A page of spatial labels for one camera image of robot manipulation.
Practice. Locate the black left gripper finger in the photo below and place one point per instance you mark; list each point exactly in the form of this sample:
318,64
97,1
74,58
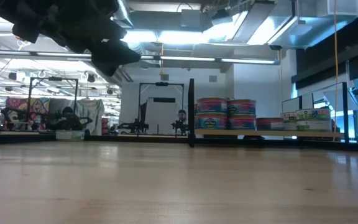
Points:
113,56

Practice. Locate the background black robot arm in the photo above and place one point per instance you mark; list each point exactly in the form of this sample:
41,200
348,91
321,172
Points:
180,125
54,126
132,127

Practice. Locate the wooden shelf board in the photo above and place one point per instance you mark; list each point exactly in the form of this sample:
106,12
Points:
244,132

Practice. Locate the grey cloth cover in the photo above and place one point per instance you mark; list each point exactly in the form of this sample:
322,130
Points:
92,112

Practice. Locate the person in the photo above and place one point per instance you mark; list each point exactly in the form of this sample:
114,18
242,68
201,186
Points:
68,116

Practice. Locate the long ceiling light fixture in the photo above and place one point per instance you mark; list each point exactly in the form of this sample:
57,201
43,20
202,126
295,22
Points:
191,58

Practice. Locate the grey ceiling box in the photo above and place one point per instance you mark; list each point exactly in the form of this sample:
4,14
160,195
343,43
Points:
191,20

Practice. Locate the colourful patchwork quilt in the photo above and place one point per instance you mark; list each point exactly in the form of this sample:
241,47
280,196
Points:
20,104

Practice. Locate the silver air duct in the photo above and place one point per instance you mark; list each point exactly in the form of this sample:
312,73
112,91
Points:
124,14

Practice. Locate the black metal rig frame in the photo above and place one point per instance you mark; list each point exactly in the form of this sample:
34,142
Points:
162,83
54,79

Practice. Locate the black metal shelf frame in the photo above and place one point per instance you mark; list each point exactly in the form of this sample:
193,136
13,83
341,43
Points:
191,99

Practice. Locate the rectangular silver ceiling duct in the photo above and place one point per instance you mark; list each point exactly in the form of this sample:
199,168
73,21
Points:
306,31

